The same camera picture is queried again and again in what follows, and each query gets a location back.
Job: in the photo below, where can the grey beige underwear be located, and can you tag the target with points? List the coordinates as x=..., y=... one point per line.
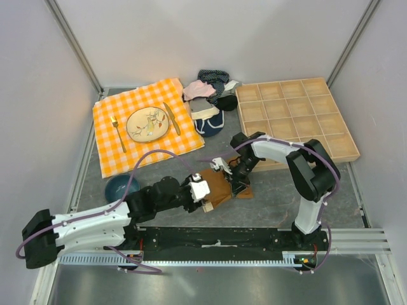
x=201, y=109

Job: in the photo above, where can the navy blue underwear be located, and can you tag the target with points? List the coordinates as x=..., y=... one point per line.
x=211, y=126

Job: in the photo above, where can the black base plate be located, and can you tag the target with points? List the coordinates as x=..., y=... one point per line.
x=219, y=243

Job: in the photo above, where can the pink underwear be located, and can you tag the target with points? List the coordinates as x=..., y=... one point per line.
x=198, y=89

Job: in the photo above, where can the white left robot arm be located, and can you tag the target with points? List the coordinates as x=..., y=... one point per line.
x=47, y=237

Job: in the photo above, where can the white grey underwear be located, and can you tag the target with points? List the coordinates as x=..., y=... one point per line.
x=230, y=88

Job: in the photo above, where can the black underwear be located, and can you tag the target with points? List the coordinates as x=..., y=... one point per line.
x=227, y=103

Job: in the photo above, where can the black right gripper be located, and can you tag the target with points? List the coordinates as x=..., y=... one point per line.
x=238, y=183

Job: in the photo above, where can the beige floral plate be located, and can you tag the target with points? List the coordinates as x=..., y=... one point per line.
x=147, y=124

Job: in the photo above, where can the brown underwear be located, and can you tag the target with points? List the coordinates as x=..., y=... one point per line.
x=220, y=188

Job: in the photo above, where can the blue bowl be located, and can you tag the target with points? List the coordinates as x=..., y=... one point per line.
x=115, y=187

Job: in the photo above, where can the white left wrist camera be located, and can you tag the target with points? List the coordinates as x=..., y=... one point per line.
x=199, y=187

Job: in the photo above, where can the orange checkered cloth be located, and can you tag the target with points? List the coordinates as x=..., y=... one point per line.
x=112, y=159

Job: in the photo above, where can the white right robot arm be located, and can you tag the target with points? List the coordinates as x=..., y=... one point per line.
x=315, y=176

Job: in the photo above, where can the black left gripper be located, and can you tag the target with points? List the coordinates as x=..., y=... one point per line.
x=193, y=205

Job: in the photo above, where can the wooden compartment tray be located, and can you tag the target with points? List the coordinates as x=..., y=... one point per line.
x=296, y=111

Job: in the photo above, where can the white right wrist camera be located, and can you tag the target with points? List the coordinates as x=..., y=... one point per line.
x=219, y=164

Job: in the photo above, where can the gold fork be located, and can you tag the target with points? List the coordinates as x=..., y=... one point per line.
x=115, y=124

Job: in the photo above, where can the striped dark underwear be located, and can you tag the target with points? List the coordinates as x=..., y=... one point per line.
x=215, y=78

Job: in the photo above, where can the gold knife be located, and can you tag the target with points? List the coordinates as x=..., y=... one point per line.
x=173, y=118

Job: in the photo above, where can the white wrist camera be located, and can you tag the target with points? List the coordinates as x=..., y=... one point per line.
x=199, y=187
x=219, y=164

